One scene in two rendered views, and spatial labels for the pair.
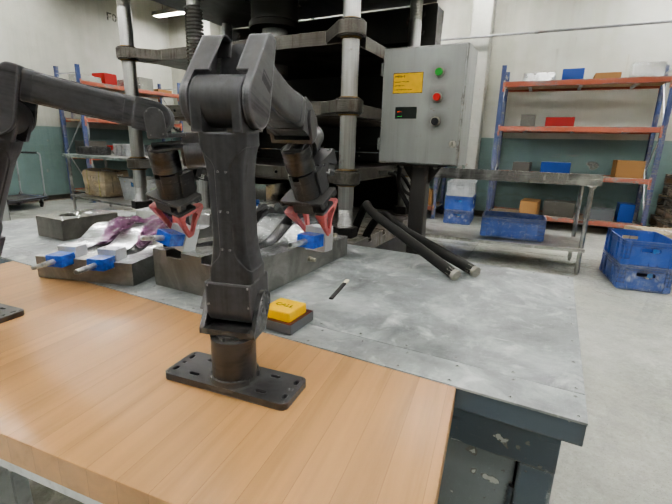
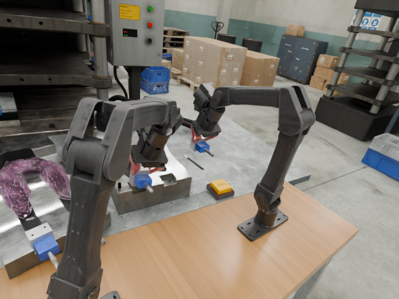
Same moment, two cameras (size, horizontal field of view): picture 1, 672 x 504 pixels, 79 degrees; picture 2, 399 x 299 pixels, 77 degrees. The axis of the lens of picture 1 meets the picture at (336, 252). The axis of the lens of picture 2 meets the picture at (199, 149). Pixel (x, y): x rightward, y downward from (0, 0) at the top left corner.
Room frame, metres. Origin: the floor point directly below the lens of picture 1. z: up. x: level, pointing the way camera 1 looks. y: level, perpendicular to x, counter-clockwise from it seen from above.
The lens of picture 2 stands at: (0.44, 0.83, 1.41)
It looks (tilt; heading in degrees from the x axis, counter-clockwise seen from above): 29 degrees down; 299
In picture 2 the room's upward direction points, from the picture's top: 8 degrees clockwise
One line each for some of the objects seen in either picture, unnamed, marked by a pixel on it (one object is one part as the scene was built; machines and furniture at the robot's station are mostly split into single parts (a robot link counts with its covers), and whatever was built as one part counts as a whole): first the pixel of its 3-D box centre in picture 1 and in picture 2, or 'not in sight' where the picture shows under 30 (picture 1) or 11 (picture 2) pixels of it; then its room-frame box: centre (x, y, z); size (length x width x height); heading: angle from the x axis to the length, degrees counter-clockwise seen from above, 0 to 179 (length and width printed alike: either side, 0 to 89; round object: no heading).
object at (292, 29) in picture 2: not in sight; (295, 30); (2.30, -7.08, 1.26); 0.42 x 0.33 x 0.29; 154
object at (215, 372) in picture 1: (234, 356); (266, 215); (0.53, 0.14, 0.84); 0.20 x 0.07 x 0.08; 69
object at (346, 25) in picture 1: (277, 74); not in sight; (2.13, 0.30, 1.45); 1.29 x 0.82 x 0.19; 63
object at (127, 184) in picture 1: (143, 188); not in sight; (6.08, 2.86, 0.42); 0.60 x 0.42 x 0.33; 58
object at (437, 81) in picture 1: (414, 248); (133, 114); (1.61, -0.32, 0.74); 0.31 x 0.22 x 1.47; 63
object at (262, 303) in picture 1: (233, 311); (268, 199); (0.54, 0.14, 0.90); 0.09 x 0.06 x 0.06; 78
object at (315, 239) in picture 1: (307, 240); (203, 148); (0.84, 0.06, 0.94); 0.13 x 0.05 x 0.05; 152
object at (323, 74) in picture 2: not in sight; (331, 74); (0.99, -6.55, 0.42); 0.86 x 0.33 x 0.83; 154
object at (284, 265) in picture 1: (264, 243); (134, 153); (1.08, 0.20, 0.87); 0.50 x 0.26 x 0.14; 153
